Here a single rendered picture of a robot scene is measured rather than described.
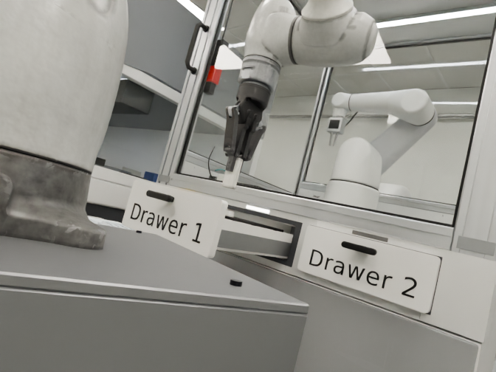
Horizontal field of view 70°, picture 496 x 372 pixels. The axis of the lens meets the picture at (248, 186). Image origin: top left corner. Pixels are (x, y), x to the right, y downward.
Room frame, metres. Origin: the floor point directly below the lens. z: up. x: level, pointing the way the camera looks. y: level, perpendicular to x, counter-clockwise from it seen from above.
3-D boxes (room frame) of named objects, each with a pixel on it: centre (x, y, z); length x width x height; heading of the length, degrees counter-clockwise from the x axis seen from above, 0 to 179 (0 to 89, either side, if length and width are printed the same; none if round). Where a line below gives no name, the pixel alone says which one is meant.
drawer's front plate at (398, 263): (0.78, -0.28, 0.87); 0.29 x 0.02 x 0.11; 51
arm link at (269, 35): (0.79, 0.03, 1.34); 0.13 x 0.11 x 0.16; 62
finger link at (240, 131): (0.79, 0.05, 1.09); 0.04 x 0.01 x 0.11; 51
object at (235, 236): (0.92, 0.01, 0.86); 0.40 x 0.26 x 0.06; 141
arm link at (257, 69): (0.80, 0.04, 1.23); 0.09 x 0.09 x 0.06
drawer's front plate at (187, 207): (0.75, 0.14, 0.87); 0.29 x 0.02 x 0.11; 51
